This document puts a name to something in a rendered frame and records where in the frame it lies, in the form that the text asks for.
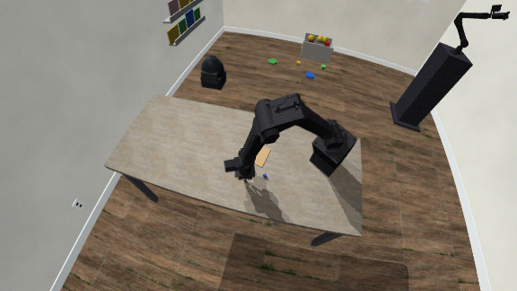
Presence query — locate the tan flat mat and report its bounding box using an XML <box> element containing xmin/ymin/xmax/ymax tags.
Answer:
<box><xmin>255</xmin><ymin>146</ymin><xmax>271</xmax><ymax>167</ymax></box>

